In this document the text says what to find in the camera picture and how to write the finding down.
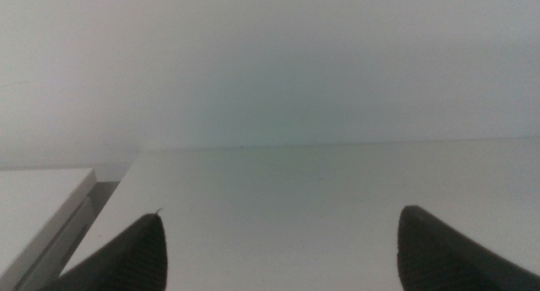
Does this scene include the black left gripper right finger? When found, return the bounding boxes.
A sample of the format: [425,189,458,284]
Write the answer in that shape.
[397,204,540,291]

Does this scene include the white side table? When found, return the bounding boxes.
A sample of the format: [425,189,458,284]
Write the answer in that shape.
[0,167,99,291]

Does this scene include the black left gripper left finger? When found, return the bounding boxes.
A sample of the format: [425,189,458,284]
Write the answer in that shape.
[40,212,169,291]

